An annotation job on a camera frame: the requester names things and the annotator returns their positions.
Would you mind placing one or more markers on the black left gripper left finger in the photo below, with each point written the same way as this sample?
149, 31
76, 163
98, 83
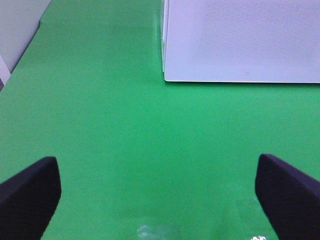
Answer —
29, 199

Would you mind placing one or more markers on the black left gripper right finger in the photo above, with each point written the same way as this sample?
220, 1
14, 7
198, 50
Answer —
289, 198

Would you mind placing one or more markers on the white microwave oven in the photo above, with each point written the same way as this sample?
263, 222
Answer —
241, 41

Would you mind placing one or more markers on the green table cloth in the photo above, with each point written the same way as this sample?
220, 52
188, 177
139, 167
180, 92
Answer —
141, 158

